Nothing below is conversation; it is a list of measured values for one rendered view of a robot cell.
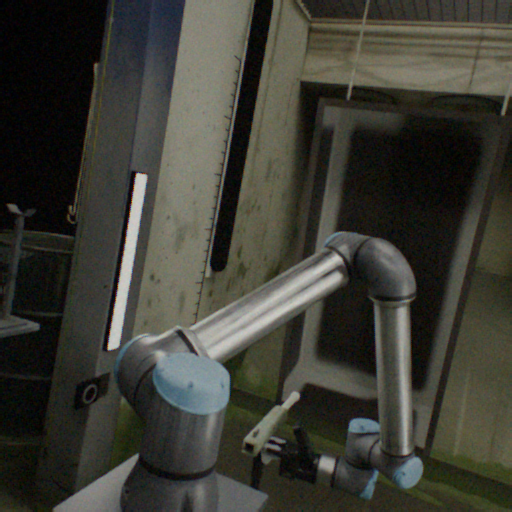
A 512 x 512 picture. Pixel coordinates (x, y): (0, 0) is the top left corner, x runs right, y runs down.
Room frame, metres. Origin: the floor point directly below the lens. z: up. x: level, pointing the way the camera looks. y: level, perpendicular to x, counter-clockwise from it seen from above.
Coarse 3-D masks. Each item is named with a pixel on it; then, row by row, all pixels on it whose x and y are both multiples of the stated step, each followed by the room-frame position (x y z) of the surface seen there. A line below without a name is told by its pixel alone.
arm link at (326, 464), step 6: (324, 456) 1.51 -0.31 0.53; (330, 456) 1.52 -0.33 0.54; (336, 456) 1.52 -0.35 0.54; (318, 462) 1.51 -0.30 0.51; (324, 462) 1.50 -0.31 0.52; (330, 462) 1.50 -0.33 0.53; (318, 468) 1.50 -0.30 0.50; (324, 468) 1.49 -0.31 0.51; (330, 468) 1.48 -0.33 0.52; (318, 474) 1.49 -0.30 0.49; (324, 474) 1.48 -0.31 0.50; (330, 474) 1.48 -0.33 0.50; (318, 480) 1.49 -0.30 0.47; (324, 480) 1.48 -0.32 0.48; (330, 480) 1.48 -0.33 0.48; (330, 486) 1.49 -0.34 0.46
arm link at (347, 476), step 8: (336, 464) 1.49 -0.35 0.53; (344, 464) 1.48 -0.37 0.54; (336, 472) 1.47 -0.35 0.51; (344, 472) 1.47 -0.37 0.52; (352, 472) 1.46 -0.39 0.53; (360, 472) 1.45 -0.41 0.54; (368, 472) 1.45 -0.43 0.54; (376, 472) 1.47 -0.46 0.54; (336, 480) 1.47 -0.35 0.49; (344, 480) 1.46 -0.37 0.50; (352, 480) 1.46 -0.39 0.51; (360, 480) 1.45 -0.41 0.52; (368, 480) 1.45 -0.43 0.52; (336, 488) 1.48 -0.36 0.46; (344, 488) 1.47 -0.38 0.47; (352, 488) 1.46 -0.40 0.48; (360, 488) 1.45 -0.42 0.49; (368, 488) 1.44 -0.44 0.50; (360, 496) 1.45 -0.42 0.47; (368, 496) 1.44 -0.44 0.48
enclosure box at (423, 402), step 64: (320, 128) 1.82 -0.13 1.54; (384, 128) 2.08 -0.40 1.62; (448, 128) 2.00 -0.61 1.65; (320, 192) 2.08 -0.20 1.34; (384, 192) 2.11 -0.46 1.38; (448, 192) 2.03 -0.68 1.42; (448, 256) 2.06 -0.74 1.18; (320, 320) 2.29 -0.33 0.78; (448, 320) 2.09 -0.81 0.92; (320, 384) 2.23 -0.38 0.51
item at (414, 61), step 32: (320, 32) 3.06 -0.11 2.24; (352, 32) 2.99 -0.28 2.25; (384, 32) 2.93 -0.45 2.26; (416, 32) 2.87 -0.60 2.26; (448, 32) 2.81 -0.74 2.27; (480, 32) 2.76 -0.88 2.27; (320, 64) 3.05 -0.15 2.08; (352, 64) 2.98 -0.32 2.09; (384, 64) 2.92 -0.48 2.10; (416, 64) 2.86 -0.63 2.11; (448, 64) 2.80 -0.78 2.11; (480, 64) 2.74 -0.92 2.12; (320, 96) 3.36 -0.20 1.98; (416, 96) 2.97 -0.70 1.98; (480, 96) 2.76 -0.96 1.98
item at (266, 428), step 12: (276, 408) 1.74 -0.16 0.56; (264, 420) 1.63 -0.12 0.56; (276, 420) 1.65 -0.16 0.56; (252, 432) 1.53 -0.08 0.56; (264, 432) 1.54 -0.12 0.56; (252, 444) 1.47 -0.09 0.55; (264, 444) 1.53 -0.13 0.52; (252, 456) 1.47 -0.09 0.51; (252, 468) 1.58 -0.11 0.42; (252, 480) 1.58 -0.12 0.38
